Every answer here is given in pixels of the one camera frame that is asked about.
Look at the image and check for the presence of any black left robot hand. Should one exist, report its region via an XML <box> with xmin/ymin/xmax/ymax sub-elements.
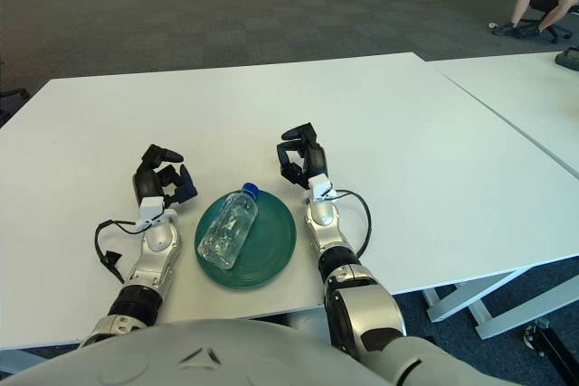
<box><xmin>132</xmin><ymin>144</ymin><xmax>199</xmax><ymax>213</ymax></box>

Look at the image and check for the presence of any black swivel chair under person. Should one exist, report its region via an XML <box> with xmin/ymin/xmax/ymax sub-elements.
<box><xmin>515</xmin><ymin>0</ymin><xmax>574</xmax><ymax>43</ymax></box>

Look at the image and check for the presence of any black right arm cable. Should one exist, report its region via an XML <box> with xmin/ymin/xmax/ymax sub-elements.
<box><xmin>332</xmin><ymin>189</ymin><xmax>372</xmax><ymax>259</ymax></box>

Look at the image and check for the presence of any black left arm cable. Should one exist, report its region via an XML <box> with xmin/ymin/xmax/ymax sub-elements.
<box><xmin>93</xmin><ymin>219</ymin><xmax>141</xmax><ymax>283</ymax></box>

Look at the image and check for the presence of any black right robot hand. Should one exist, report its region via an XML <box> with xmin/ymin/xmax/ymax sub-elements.
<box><xmin>276</xmin><ymin>122</ymin><xmax>329</xmax><ymax>191</ymax></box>

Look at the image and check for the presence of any clear plastic bottle blue cap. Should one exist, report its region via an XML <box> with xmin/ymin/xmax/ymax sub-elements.
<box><xmin>197</xmin><ymin>182</ymin><xmax>261</xmax><ymax>269</ymax></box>

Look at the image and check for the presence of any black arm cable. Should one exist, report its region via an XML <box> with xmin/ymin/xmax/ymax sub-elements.
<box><xmin>93</xmin><ymin>219</ymin><xmax>141</xmax><ymax>283</ymax></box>
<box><xmin>332</xmin><ymin>189</ymin><xmax>372</xmax><ymax>259</ymax></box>

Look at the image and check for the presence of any grey robot torso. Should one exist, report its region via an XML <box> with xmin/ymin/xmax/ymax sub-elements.
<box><xmin>0</xmin><ymin>317</ymin><xmax>376</xmax><ymax>386</ymax></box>

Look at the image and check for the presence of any white table frame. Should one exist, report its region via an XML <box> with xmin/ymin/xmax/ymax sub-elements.
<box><xmin>420</xmin><ymin>268</ymin><xmax>579</xmax><ymax>341</ymax></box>

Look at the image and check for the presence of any black office chair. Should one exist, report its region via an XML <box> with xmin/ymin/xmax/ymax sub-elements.
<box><xmin>0</xmin><ymin>60</ymin><xmax>32</xmax><ymax>127</ymax></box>

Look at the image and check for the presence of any black device on table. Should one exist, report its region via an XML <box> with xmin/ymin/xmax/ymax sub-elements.
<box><xmin>555</xmin><ymin>45</ymin><xmax>579</xmax><ymax>71</ymax></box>

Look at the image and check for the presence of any black metal stand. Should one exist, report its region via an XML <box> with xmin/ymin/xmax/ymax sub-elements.
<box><xmin>522</xmin><ymin>318</ymin><xmax>579</xmax><ymax>378</ymax></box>

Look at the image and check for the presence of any green round plate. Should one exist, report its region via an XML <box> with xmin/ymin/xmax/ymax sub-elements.
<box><xmin>195</xmin><ymin>191</ymin><xmax>299</xmax><ymax>291</ymax></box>

